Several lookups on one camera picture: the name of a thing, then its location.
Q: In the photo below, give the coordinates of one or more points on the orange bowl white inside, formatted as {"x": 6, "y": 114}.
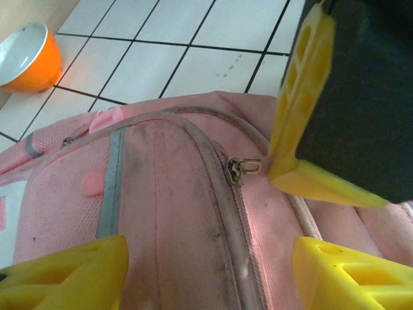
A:
{"x": 38, "y": 71}

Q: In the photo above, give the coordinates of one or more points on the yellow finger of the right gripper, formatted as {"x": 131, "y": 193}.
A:
{"x": 322, "y": 184}
{"x": 355, "y": 97}

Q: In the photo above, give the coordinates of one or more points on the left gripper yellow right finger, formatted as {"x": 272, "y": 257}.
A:
{"x": 316, "y": 274}

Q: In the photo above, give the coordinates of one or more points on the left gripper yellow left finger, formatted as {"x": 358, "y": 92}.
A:
{"x": 106, "y": 258}

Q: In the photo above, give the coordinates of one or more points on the pink school backpack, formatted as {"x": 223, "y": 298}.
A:
{"x": 180, "y": 193}

